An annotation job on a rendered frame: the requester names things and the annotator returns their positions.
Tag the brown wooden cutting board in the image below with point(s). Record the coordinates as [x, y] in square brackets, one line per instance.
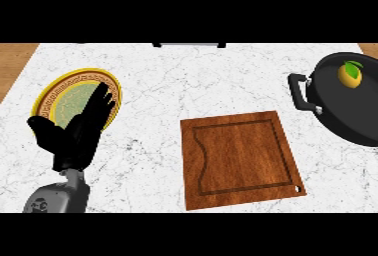
[241, 158]

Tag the yellow rimmed patterned plate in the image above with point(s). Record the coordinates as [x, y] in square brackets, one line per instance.
[74, 95]

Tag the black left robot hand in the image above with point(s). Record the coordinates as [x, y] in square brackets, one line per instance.
[79, 133]

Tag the yellow lemon with green leaf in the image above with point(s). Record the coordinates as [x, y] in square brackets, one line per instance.
[350, 75]

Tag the dark framed pale appliance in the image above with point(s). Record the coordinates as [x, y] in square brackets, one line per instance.
[189, 44]

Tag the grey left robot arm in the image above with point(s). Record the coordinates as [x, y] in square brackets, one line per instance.
[61, 196]

